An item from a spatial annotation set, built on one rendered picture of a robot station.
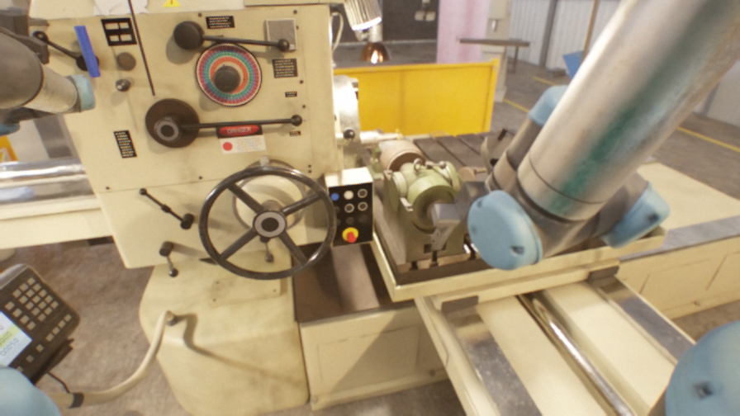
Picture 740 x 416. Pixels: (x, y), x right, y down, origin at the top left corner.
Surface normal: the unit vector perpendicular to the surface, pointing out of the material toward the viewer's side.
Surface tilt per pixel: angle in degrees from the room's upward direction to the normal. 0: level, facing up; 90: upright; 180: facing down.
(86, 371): 0
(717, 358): 22
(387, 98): 90
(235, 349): 90
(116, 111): 90
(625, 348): 0
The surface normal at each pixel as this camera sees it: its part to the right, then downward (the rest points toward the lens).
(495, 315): -0.01, -0.88
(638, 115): -0.37, 0.64
